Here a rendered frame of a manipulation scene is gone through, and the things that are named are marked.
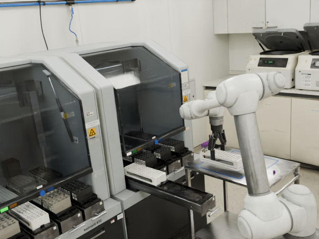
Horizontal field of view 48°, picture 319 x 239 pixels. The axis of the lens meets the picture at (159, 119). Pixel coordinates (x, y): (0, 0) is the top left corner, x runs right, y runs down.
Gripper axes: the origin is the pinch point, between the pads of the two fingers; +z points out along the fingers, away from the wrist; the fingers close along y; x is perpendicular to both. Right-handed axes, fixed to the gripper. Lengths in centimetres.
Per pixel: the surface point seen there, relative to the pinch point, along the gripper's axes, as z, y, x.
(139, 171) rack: 5, -41, 31
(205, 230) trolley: 63, 0, 14
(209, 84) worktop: 2, 185, 148
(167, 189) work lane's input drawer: 11.1, -40.2, 8.3
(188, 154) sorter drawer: 10.9, 8.7, 33.6
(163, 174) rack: 4.9, -35.2, 16.0
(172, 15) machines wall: -87, 136, 158
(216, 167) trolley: 9.4, -1.2, 0.5
